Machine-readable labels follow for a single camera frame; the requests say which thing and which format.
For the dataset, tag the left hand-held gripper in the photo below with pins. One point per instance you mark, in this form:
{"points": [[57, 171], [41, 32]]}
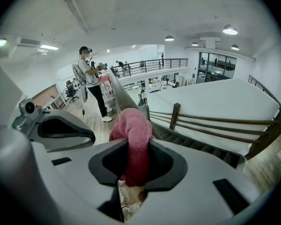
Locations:
{"points": [[28, 116]]}

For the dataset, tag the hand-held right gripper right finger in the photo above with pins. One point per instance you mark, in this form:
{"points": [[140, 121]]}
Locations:
{"points": [[196, 196]]}

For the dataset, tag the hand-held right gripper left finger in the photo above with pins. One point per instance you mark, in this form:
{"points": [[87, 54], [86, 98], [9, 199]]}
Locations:
{"points": [[79, 184]]}

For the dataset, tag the red cloth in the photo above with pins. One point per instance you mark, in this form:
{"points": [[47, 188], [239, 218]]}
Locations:
{"points": [[135, 137]]}

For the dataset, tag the white desk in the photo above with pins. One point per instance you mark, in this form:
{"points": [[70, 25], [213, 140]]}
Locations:
{"points": [[57, 99]]}

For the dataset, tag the black office chair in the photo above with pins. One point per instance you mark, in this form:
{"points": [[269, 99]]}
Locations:
{"points": [[71, 90]]}

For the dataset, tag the person's left shoe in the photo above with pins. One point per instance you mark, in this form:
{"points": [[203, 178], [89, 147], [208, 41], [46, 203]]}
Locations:
{"points": [[120, 191]]}

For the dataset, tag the person's shoe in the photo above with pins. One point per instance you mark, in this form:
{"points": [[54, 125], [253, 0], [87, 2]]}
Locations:
{"points": [[120, 191], [131, 210]]}

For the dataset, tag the dark wooden staircase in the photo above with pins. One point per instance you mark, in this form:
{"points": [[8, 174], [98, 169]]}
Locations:
{"points": [[201, 146]]}

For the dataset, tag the person's right shoe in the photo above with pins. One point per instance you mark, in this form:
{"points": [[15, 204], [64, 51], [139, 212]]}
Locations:
{"points": [[131, 210]]}

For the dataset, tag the red table with white legs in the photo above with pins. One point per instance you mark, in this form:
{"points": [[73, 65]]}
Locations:
{"points": [[105, 78]]}

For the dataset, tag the dark wooden stair banister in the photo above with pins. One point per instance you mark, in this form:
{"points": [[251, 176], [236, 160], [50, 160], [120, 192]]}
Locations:
{"points": [[175, 116]]}

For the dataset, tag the flat ceiling light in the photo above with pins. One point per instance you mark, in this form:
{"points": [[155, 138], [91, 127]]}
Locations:
{"points": [[49, 47]]}

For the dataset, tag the ceiling air vent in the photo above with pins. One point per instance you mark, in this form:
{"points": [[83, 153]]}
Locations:
{"points": [[28, 41]]}

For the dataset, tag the black framed glass partition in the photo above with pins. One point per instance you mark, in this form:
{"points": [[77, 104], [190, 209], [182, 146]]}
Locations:
{"points": [[215, 76]]}

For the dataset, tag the curved black metal balcony fence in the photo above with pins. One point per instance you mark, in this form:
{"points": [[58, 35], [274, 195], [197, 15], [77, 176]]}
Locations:
{"points": [[178, 59]]}

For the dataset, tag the dome ceiling lamp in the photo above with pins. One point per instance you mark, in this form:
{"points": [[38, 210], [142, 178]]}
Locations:
{"points": [[230, 30], [234, 47], [194, 43], [169, 38]]}

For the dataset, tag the black metal wall fence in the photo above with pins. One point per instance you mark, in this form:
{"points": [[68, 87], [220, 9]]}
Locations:
{"points": [[269, 92]]}

